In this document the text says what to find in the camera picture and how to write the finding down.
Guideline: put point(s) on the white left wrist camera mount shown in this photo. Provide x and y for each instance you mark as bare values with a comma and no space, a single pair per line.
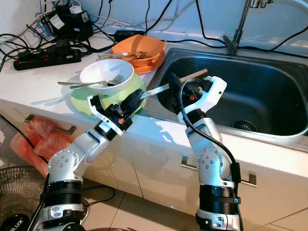
97,111

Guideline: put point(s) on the black floor fan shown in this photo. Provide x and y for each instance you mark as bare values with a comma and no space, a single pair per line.
19,197

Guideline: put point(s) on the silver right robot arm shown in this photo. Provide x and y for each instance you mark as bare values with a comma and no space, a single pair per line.
214,163

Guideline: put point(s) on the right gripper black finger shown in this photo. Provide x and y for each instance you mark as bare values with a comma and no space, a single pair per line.
183,85
174,86

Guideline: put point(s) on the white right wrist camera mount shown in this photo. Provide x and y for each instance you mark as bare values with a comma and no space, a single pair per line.
214,94

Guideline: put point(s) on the stainless steel sink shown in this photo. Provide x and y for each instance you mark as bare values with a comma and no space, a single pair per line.
260,91

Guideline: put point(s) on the red plastic bag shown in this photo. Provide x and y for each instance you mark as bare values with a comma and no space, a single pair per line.
48,139

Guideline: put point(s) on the white kitchen base cabinet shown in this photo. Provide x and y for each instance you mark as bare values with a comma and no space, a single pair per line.
149,163

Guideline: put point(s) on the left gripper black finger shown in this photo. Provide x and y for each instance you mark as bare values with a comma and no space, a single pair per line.
130,104
139,98

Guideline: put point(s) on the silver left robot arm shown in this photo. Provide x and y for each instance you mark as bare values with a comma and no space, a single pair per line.
72,163

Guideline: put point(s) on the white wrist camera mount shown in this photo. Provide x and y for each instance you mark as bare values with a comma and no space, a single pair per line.
214,94
97,111

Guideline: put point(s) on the light green plate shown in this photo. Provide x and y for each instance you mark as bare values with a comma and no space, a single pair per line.
82,107

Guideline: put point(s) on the steel fork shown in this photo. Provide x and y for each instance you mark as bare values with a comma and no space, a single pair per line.
82,84

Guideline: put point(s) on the black power adapter block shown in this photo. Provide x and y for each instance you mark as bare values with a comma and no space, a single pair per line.
70,21

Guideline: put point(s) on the black power strip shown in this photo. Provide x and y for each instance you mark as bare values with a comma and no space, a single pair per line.
48,57

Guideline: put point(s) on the steel faucet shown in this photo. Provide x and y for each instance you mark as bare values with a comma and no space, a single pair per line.
238,29

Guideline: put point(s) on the orange plastic bowl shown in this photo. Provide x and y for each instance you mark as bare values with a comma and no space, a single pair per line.
137,45

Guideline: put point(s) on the orange plastic plate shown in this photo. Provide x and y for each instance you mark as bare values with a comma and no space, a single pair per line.
149,68

